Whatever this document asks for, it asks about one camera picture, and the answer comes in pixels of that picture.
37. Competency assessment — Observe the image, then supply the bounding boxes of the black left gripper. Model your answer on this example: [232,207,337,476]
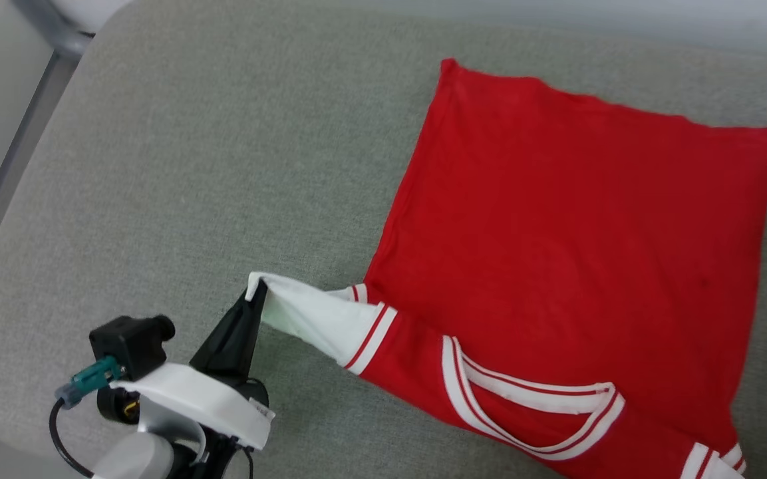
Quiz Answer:
[177,279,271,479]

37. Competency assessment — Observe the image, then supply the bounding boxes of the red shirt white sleeves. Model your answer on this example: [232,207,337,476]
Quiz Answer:
[245,58,767,479]

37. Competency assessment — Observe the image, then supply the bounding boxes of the grey fabric sofa seat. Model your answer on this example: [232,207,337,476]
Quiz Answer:
[0,0,767,479]

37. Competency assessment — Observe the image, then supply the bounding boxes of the grey baseboard strip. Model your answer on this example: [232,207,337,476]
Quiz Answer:
[0,50,81,327]

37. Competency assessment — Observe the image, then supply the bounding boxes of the white round object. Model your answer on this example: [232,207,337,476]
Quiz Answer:
[49,0,136,34]

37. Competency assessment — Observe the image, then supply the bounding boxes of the teal plug with cable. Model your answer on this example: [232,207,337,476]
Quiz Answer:
[49,356,124,479]

